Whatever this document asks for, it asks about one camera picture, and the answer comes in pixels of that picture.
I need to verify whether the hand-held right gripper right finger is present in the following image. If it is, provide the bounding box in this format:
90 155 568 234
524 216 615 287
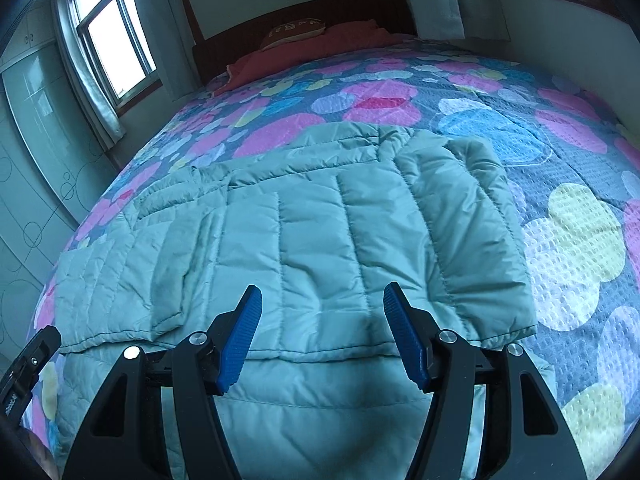
383 282 588 480

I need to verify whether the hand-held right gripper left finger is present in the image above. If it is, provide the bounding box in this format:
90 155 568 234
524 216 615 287
62 285 264 480

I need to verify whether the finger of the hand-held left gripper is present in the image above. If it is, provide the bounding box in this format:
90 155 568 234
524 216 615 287
0 325 62 423

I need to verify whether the light teal puffer jacket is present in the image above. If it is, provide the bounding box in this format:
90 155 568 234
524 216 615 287
52 120 557 480

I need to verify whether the floral printed bed blanket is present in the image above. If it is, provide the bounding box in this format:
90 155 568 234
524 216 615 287
30 40 640 480

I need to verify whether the white wardrobe with circle pattern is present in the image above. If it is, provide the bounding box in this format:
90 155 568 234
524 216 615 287
0 0 121 361

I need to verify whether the red pillow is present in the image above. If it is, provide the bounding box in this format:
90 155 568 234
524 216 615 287
210 19 416 93

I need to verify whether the grey window curtain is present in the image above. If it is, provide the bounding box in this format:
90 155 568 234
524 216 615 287
52 0 126 142

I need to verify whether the dark wooden headboard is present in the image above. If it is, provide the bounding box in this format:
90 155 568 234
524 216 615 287
192 0 416 86

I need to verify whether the brown printed pillow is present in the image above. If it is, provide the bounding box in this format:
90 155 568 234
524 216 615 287
260 17 328 51

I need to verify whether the white framed window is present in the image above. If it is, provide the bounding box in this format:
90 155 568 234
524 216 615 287
70 0 163 111

